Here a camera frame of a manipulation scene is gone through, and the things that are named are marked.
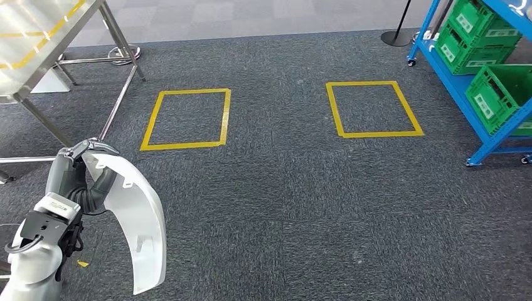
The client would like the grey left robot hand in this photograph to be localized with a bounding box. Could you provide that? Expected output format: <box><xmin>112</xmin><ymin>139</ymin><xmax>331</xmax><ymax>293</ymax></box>
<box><xmin>45</xmin><ymin>138</ymin><xmax>121</xmax><ymax>200</ymax></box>

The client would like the white plastic fender part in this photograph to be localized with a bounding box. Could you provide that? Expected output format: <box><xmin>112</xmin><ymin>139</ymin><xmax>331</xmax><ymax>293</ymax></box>
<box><xmin>81</xmin><ymin>150</ymin><xmax>168</xmax><ymax>296</ymax></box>

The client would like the blue metal shelf rack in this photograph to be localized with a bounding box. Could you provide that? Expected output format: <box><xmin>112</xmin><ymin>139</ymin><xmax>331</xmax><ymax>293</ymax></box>
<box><xmin>407</xmin><ymin>0</ymin><xmax>532</xmax><ymax>168</ymax></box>

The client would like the white panel table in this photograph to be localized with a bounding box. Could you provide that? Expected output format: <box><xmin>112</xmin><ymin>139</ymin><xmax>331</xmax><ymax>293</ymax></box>
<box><xmin>31</xmin><ymin>67</ymin><xmax>72</xmax><ymax>94</ymax></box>

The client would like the yellow floor tape square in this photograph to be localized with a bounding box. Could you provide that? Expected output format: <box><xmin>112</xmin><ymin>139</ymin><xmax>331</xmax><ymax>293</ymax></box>
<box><xmin>325</xmin><ymin>81</ymin><xmax>425</xmax><ymax>139</ymax></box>
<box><xmin>140</xmin><ymin>88</ymin><xmax>232</xmax><ymax>152</ymax></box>

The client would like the round steel base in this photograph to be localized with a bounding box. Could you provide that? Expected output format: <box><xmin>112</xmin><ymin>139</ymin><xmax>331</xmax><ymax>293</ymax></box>
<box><xmin>107</xmin><ymin>43</ymin><xmax>142</xmax><ymax>66</ymax></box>

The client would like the stainless steel table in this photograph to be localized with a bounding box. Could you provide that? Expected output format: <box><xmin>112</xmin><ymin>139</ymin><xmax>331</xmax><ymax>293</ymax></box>
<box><xmin>0</xmin><ymin>0</ymin><xmax>147</xmax><ymax>184</ymax></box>

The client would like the green plastic crate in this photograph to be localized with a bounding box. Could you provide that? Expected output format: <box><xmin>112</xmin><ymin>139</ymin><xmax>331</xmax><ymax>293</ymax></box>
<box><xmin>435</xmin><ymin>23</ymin><xmax>516</xmax><ymax>77</ymax></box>
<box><xmin>464</xmin><ymin>63</ymin><xmax>532</xmax><ymax>138</ymax></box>
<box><xmin>448</xmin><ymin>0</ymin><xmax>523</xmax><ymax>48</ymax></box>

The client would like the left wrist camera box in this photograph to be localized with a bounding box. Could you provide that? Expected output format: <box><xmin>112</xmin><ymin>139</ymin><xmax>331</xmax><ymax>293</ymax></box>
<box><xmin>18</xmin><ymin>191</ymin><xmax>84</xmax><ymax>250</ymax></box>

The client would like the black stanchion post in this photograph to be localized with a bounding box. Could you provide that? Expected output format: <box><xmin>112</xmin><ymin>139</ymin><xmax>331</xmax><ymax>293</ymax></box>
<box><xmin>380</xmin><ymin>0</ymin><xmax>415</xmax><ymax>47</ymax></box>

